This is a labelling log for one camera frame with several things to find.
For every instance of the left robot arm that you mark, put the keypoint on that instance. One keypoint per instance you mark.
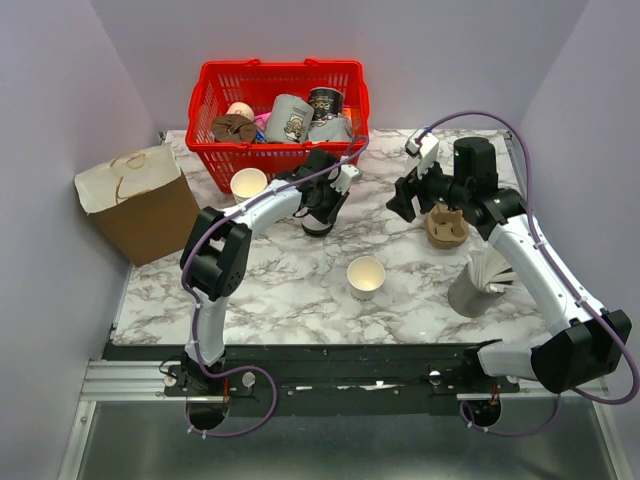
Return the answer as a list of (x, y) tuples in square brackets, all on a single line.
[(214, 260)]

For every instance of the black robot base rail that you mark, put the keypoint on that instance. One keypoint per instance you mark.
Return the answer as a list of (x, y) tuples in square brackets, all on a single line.
[(308, 381)]

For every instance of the red plastic shopping basket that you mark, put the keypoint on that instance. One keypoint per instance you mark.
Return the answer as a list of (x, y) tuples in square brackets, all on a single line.
[(257, 84)]

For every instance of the brown striped cloth in basket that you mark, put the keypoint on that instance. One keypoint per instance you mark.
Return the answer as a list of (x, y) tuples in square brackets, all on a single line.
[(234, 128)]

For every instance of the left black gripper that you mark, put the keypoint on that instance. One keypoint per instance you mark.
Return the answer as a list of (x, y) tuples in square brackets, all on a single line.
[(330, 215)]

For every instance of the brown pulp cup carrier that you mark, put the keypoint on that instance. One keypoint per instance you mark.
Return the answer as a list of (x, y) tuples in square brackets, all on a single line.
[(446, 228)]

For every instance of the single white paper cup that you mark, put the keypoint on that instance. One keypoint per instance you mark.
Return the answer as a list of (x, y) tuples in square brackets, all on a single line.
[(365, 275)]

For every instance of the stack of white paper cups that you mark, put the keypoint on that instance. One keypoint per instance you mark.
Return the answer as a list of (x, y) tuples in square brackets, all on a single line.
[(247, 183)]

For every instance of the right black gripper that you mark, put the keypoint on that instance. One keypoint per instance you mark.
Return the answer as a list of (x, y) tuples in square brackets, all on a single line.
[(406, 188)]

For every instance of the brown paper takeout bag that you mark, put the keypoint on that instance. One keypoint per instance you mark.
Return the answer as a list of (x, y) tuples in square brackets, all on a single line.
[(141, 202)]

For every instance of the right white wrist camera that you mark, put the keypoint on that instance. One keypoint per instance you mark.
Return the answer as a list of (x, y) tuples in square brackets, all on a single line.
[(422, 148)]

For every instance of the grey crumpled item in basket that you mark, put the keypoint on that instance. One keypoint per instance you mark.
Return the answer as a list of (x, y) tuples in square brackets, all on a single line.
[(337, 129)]

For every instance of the black printed can in basket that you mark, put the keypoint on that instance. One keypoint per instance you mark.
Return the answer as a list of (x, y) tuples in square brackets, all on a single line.
[(327, 103)]

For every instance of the grey printed cup in basket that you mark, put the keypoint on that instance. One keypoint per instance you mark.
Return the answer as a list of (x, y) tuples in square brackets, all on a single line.
[(289, 120)]

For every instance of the grey cup of straws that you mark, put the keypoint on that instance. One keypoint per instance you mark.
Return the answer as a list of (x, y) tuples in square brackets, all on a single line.
[(484, 279)]

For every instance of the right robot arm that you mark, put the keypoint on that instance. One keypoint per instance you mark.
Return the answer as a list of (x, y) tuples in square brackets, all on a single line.
[(585, 337)]

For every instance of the beige egg-shaped object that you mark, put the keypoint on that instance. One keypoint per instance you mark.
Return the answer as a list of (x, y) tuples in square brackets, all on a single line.
[(241, 108)]

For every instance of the stack of cup lids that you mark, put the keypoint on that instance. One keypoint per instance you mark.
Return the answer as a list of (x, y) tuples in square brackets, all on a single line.
[(315, 228)]

